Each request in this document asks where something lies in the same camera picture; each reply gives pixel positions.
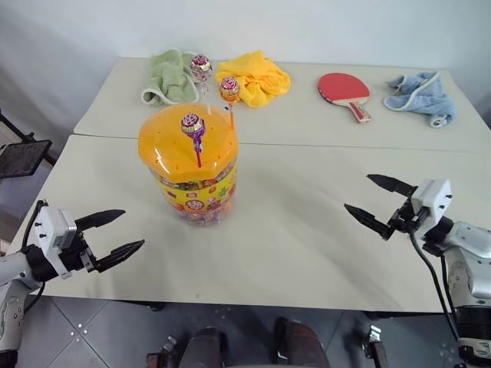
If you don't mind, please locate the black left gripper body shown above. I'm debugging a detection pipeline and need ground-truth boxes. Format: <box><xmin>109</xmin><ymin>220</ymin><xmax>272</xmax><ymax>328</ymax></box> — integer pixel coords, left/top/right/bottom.
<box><xmin>58</xmin><ymin>231</ymin><xmax>97</xmax><ymax>274</ymax></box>

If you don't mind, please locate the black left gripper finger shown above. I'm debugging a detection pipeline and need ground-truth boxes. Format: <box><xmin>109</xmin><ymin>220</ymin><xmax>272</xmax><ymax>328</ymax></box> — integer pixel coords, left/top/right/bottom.
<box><xmin>93</xmin><ymin>239</ymin><xmax>146</xmax><ymax>273</ymax></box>
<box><xmin>74</xmin><ymin>209</ymin><xmax>127</xmax><ymax>233</ymax></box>

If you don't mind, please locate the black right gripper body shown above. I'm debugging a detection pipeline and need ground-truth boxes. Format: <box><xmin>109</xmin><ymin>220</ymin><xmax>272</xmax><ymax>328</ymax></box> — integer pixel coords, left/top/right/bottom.
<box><xmin>386</xmin><ymin>195</ymin><xmax>427</xmax><ymax>235</ymax></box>

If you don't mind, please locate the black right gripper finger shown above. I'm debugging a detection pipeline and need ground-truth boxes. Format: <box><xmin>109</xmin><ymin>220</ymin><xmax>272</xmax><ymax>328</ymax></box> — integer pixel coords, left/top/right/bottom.
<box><xmin>366</xmin><ymin>173</ymin><xmax>419</xmax><ymax>201</ymax></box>
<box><xmin>343</xmin><ymin>202</ymin><xmax>397</xmax><ymax>242</ymax></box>

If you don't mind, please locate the orange-lidded lollipop jar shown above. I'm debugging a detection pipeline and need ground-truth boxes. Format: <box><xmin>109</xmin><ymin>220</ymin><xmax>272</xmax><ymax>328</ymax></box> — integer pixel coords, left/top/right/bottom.
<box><xmin>137</xmin><ymin>101</ymin><xmax>240</xmax><ymax>228</ymax></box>

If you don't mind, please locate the red-stick purple-wrapped lollipop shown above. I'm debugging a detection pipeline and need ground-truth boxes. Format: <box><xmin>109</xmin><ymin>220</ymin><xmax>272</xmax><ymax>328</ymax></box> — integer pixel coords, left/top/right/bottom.
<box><xmin>180</xmin><ymin>113</ymin><xmax>205</xmax><ymax>169</ymax></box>

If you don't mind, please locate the white-stick lollipop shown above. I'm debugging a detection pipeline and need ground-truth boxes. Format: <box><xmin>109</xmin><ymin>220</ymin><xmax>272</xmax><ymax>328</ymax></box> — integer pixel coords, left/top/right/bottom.
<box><xmin>189</xmin><ymin>54</ymin><xmax>214</xmax><ymax>116</ymax></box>

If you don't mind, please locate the orange-stick lollipop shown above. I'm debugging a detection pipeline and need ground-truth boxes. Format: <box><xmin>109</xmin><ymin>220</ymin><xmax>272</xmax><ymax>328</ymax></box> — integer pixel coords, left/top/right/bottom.
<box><xmin>218</xmin><ymin>76</ymin><xmax>241</xmax><ymax>130</ymax></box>

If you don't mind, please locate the blue towel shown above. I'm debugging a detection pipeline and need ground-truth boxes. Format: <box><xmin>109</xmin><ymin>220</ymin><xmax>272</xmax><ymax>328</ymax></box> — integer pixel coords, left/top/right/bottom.
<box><xmin>382</xmin><ymin>71</ymin><xmax>459</xmax><ymax>129</ymax></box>

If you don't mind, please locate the black stand with tray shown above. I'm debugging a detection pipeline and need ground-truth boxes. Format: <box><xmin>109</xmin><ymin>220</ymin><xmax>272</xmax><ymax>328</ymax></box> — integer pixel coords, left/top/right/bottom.
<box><xmin>0</xmin><ymin>109</ymin><xmax>54</xmax><ymax>180</ymax></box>

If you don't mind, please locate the red table tennis paddle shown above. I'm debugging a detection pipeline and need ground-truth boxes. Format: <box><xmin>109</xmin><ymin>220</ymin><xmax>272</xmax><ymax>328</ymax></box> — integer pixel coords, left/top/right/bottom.
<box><xmin>316</xmin><ymin>72</ymin><xmax>373</xmax><ymax>124</ymax></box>

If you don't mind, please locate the green towel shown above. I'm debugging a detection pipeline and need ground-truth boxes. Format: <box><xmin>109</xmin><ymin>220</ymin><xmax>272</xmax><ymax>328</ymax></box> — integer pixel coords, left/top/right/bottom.
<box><xmin>140</xmin><ymin>48</ymin><xmax>200</xmax><ymax>107</ymax></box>

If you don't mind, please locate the yellow cloth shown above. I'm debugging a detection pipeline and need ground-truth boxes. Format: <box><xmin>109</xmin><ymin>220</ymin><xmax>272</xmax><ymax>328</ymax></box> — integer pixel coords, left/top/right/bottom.
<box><xmin>216</xmin><ymin>50</ymin><xmax>292</xmax><ymax>109</ymax></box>

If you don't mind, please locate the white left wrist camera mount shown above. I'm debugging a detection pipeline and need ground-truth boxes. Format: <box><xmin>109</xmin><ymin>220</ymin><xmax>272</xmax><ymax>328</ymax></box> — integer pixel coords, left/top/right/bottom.
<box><xmin>27</xmin><ymin>206</ymin><xmax>79</xmax><ymax>280</ymax></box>

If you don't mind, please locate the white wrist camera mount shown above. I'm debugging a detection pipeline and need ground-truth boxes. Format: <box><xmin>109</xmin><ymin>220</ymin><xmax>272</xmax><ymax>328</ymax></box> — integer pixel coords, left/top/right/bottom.
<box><xmin>410</xmin><ymin>178</ymin><xmax>453</xmax><ymax>231</ymax></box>
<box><xmin>27</xmin><ymin>206</ymin><xmax>79</xmax><ymax>280</ymax></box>

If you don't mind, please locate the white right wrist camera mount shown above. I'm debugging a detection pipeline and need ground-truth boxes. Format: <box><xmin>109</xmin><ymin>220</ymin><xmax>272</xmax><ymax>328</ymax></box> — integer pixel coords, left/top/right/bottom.
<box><xmin>410</xmin><ymin>178</ymin><xmax>453</xmax><ymax>231</ymax></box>

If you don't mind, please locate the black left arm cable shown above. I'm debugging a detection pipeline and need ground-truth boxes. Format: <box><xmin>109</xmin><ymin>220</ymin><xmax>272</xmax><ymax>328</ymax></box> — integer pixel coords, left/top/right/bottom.
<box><xmin>21</xmin><ymin>199</ymin><xmax>49</xmax><ymax>314</ymax></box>

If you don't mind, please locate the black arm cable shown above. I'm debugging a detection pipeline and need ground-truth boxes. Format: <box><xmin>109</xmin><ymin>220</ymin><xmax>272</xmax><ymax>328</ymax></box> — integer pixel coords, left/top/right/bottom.
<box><xmin>407</xmin><ymin>225</ymin><xmax>461</xmax><ymax>344</ymax></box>
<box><xmin>21</xmin><ymin>199</ymin><xmax>49</xmax><ymax>314</ymax></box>

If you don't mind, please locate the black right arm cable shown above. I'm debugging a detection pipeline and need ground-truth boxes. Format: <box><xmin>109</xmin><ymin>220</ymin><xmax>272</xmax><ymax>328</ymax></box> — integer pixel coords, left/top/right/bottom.
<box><xmin>407</xmin><ymin>225</ymin><xmax>461</xmax><ymax>344</ymax></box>

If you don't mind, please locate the black table foot bracket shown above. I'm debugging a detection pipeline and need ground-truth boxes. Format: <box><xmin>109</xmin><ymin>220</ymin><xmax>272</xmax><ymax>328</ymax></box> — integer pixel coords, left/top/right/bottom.
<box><xmin>362</xmin><ymin>324</ymin><xmax>388</xmax><ymax>368</ymax></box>
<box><xmin>145</xmin><ymin>335</ymin><xmax>178</xmax><ymax>368</ymax></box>

